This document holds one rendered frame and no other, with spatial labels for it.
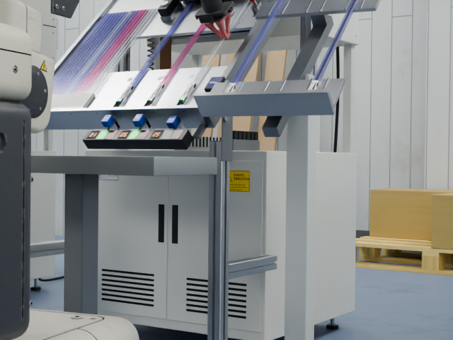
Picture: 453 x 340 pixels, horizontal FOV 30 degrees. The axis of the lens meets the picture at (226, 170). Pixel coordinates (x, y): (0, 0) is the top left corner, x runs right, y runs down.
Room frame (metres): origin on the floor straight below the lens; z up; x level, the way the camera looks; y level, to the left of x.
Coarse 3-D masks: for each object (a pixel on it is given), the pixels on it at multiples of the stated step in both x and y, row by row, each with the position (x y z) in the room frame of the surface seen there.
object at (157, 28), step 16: (128, 0) 2.89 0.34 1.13; (144, 0) 2.84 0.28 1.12; (160, 0) 2.80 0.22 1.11; (240, 0) 2.59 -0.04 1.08; (256, 0) 2.55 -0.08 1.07; (176, 16) 2.67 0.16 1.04; (192, 16) 2.63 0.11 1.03; (144, 32) 2.67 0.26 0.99; (160, 32) 2.62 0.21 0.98; (176, 32) 2.59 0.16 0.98; (192, 32) 2.55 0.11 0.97; (208, 32) 2.53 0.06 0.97; (240, 32) 2.53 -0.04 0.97
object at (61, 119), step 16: (64, 112) 2.44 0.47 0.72; (80, 112) 2.41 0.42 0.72; (96, 112) 2.38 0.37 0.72; (112, 112) 2.35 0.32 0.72; (128, 112) 2.32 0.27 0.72; (144, 112) 2.29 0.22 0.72; (160, 112) 2.26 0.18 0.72; (176, 112) 2.24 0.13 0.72; (192, 112) 2.21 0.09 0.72; (48, 128) 2.53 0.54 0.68; (64, 128) 2.50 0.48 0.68; (80, 128) 2.46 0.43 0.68; (96, 128) 2.43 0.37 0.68; (112, 128) 2.40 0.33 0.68; (128, 128) 2.37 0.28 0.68; (144, 128) 2.34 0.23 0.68; (160, 128) 2.31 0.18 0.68
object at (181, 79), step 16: (112, 80) 2.51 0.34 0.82; (128, 80) 2.47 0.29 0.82; (144, 80) 2.44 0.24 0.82; (160, 80) 2.40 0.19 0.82; (176, 80) 2.37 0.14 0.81; (192, 80) 2.34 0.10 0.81; (208, 80) 2.31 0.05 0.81; (96, 96) 2.47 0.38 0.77; (112, 96) 2.44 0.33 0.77; (128, 96) 2.40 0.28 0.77; (144, 96) 2.37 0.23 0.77; (160, 96) 2.34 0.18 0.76; (176, 96) 2.31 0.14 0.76; (192, 96) 2.28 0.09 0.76
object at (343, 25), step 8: (352, 0) 2.20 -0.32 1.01; (352, 8) 2.17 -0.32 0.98; (344, 16) 2.15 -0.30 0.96; (344, 24) 2.12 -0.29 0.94; (336, 32) 2.10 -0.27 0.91; (336, 40) 2.08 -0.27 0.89; (328, 48) 2.06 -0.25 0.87; (328, 56) 2.03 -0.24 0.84; (320, 64) 2.02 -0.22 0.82; (320, 72) 1.99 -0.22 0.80; (320, 80) 1.98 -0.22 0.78
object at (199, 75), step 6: (246, 0) 2.55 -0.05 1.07; (246, 6) 2.53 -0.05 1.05; (240, 12) 2.51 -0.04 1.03; (234, 18) 2.49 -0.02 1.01; (240, 18) 2.50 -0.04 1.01; (234, 24) 2.47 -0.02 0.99; (222, 36) 2.44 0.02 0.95; (222, 42) 2.42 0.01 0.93; (216, 48) 2.40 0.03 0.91; (210, 54) 2.39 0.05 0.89; (216, 54) 2.39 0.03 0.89; (210, 60) 2.37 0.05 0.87; (204, 66) 2.35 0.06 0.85; (198, 72) 2.34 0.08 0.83; (204, 72) 2.34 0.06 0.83; (198, 78) 2.32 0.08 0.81; (186, 96) 2.27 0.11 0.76; (180, 102) 2.26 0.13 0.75
